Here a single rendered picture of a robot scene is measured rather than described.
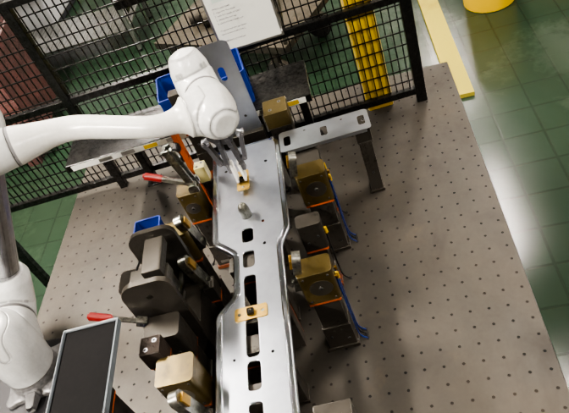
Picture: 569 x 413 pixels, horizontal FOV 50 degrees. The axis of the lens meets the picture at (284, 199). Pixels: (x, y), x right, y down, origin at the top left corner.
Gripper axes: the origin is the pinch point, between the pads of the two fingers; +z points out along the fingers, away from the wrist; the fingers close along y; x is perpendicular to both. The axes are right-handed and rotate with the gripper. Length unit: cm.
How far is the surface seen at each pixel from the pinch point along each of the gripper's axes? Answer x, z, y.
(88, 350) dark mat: -59, -10, -33
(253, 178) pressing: 1.5, 6.0, 2.8
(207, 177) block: 5.6, 3.7, -11.5
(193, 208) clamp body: -3.8, 6.3, -16.7
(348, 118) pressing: 17.5, 6.2, 34.9
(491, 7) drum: 212, 103, 137
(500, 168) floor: 77, 106, 97
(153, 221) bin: 21, 29, -42
